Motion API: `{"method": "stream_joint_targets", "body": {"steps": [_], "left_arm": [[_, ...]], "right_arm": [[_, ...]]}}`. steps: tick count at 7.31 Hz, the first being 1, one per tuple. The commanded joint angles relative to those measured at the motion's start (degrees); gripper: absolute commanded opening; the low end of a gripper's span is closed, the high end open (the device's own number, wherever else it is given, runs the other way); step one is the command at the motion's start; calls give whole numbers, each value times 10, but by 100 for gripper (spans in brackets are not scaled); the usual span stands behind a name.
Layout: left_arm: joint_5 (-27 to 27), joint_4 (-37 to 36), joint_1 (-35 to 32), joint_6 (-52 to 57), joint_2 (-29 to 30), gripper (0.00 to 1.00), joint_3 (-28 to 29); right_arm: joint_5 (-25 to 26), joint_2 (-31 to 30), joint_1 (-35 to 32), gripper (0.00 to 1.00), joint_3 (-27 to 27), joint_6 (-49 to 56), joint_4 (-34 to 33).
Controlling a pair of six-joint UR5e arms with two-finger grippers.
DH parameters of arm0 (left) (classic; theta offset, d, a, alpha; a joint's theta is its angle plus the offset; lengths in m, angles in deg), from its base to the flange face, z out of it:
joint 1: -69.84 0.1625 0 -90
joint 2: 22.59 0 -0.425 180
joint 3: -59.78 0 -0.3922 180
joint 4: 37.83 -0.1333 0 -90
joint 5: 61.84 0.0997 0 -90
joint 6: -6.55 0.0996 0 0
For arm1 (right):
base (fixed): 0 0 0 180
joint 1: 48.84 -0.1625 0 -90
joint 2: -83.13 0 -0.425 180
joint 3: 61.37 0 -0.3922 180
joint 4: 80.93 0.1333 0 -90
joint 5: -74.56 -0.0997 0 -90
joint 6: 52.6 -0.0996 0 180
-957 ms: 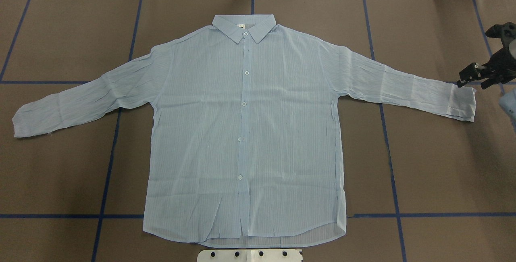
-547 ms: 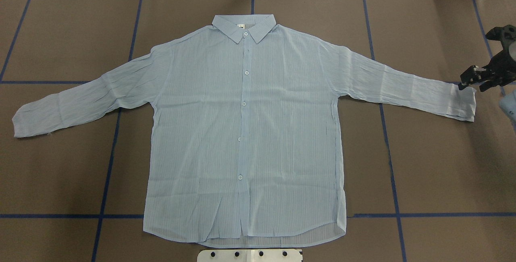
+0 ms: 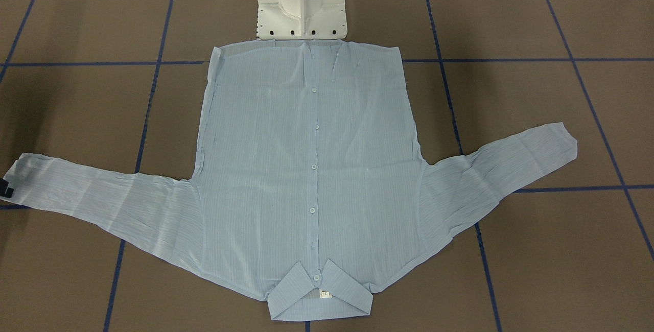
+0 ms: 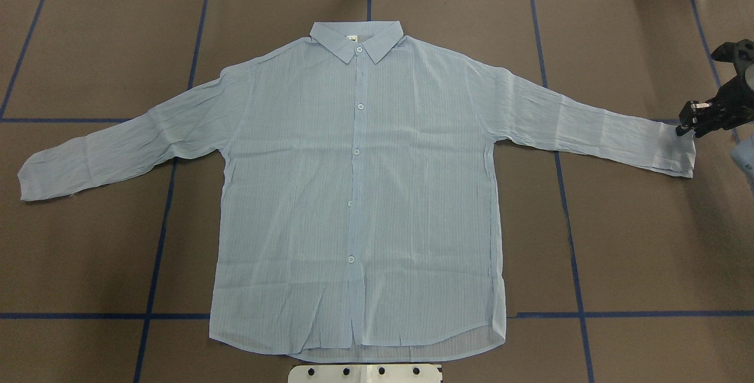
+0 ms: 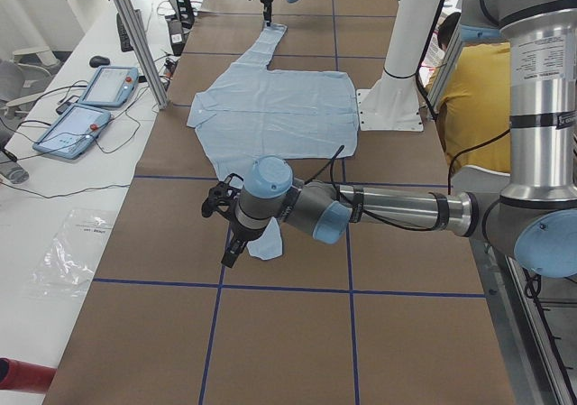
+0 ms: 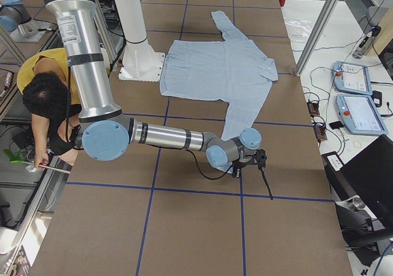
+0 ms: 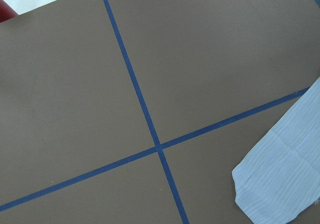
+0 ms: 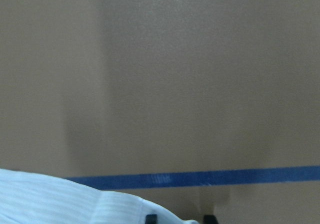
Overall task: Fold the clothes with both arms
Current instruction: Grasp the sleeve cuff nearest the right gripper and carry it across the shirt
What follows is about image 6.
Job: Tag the black laptop computer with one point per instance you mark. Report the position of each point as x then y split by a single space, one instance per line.
370 175

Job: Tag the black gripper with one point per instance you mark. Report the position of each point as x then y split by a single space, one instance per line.
237 167

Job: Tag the person in yellow shirt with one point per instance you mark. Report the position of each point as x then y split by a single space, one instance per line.
49 93

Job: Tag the clear plastic bag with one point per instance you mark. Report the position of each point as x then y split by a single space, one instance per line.
299 30

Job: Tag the orange circuit board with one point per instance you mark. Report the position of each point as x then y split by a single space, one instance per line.
319 131
313 108

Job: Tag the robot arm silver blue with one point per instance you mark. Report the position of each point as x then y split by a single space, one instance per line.
107 132

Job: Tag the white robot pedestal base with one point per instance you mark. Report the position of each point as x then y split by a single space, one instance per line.
140 62

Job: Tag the teach pendant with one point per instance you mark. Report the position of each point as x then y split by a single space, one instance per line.
359 115
351 78

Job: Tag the upper teach pendant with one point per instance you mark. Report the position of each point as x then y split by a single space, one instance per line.
351 78

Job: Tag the aluminium frame post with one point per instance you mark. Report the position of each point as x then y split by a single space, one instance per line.
320 24

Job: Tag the light blue striped shirt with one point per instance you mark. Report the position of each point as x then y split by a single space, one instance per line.
233 70

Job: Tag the green handled tool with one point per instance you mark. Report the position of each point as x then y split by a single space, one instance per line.
14 158

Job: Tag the lower teach pendant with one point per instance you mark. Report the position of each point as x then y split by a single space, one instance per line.
359 115

